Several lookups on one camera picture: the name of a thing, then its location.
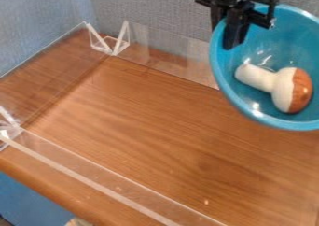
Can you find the clear acrylic left bracket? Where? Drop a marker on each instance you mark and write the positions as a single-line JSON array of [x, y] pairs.
[[9, 124]]

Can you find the clear acrylic front barrier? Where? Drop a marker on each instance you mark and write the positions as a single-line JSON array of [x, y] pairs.
[[101, 180]]

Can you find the clear acrylic back barrier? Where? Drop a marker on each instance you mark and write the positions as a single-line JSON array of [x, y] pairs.
[[171, 53]]

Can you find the blue plastic bowl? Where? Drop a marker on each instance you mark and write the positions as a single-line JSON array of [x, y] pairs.
[[287, 45]]

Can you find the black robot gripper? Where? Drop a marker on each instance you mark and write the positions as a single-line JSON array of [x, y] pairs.
[[241, 13]]

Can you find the white brown toy mushroom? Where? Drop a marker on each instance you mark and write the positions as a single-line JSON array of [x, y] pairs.
[[288, 85]]

